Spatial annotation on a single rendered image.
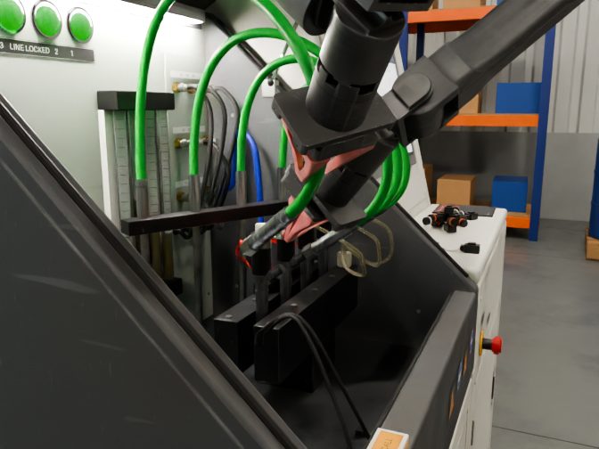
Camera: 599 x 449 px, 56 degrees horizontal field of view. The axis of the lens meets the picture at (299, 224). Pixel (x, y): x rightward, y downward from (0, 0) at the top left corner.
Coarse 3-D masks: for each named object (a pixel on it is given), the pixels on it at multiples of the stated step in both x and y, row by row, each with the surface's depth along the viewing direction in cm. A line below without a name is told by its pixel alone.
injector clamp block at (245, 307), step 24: (312, 288) 91; (336, 288) 94; (240, 312) 81; (288, 312) 81; (312, 312) 85; (336, 312) 95; (216, 336) 78; (240, 336) 78; (288, 336) 77; (312, 336) 86; (240, 360) 78; (264, 360) 76; (288, 360) 78; (312, 360) 87; (288, 384) 90; (312, 384) 88
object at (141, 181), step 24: (168, 0) 72; (264, 0) 60; (288, 24) 58; (144, 48) 78; (144, 72) 80; (312, 72) 56; (144, 96) 81; (144, 120) 83; (144, 144) 84; (144, 168) 84; (312, 192) 59
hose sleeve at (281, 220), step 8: (280, 216) 62; (288, 216) 61; (296, 216) 62; (264, 224) 65; (272, 224) 63; (280, 224) 62; (288, 224) 62; (256, 232) 66; (264, 232) 64; (272, 232) 64; (248, 240) 67; (256, 240) 66; (264, 240) 65; (256, 248) 67
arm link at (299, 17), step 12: (276, 0) 48; (288, 0) 46; (300, 0) 45; (312, 0) 45; (360, 0) 40; (372, 0) 39; (384, 0) 41; (396, 0) 42; (408, 0) 43; (420, 0) 44; (432, 0) 44; (288, 12) 48; (300, 12) 46; (312, 12) 46; (300, 24) 47; (312, 24) 47
